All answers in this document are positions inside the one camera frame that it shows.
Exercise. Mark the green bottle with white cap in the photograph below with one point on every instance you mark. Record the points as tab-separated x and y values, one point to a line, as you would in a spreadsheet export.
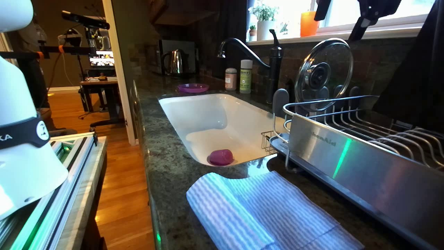
246	80

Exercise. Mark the camera on tripod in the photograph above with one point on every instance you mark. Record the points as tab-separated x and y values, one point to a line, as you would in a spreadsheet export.
85	21

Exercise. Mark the glass pot lid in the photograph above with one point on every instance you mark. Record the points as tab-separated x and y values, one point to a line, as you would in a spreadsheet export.
333	55

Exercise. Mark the striped blue white cloth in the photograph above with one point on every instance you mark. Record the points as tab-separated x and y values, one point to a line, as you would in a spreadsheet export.
256	211

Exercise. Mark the dark desk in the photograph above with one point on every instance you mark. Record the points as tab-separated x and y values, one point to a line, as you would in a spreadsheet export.
104	86

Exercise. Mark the steel kettle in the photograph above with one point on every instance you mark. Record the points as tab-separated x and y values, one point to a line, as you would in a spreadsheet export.
175	62

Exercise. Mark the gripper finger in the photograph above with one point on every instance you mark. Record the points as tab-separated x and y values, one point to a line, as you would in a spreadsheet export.
322	8
373	8

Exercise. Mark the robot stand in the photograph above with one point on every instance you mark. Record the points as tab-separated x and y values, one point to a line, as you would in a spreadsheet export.
74	166

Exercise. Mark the grey countertop appliance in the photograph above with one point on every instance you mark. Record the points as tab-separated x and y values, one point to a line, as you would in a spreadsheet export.
189	48

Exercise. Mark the purple plate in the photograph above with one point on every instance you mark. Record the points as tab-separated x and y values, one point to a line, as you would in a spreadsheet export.
193	88

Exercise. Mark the pink cup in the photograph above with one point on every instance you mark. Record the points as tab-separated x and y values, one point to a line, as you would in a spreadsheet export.
221	157

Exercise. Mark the black tap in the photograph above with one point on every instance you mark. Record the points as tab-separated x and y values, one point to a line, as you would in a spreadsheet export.
275	66

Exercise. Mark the orange cup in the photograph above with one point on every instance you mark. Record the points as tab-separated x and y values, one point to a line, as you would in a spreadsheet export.
308	24

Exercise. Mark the person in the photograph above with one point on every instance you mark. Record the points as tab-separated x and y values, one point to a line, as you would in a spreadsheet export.
33	76

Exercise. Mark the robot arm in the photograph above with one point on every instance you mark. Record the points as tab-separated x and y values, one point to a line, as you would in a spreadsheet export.
20	104

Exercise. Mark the steel dish rack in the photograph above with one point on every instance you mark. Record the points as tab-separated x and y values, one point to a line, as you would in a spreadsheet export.
364	163

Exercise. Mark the pink soap bottle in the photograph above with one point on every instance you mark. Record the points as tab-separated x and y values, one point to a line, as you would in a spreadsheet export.
230	80

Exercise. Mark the small potted plant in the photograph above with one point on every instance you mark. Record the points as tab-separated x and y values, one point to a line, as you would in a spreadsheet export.
252	33

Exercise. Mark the laptop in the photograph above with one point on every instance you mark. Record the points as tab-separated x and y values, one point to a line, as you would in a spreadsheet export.
101	59

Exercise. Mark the white sink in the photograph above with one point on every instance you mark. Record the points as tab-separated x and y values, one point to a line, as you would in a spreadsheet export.
208	114

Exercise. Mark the plant in white pot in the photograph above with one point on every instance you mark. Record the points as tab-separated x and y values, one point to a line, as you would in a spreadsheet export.
265	27

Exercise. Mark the window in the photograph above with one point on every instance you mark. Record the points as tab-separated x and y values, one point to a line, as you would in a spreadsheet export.
343	19

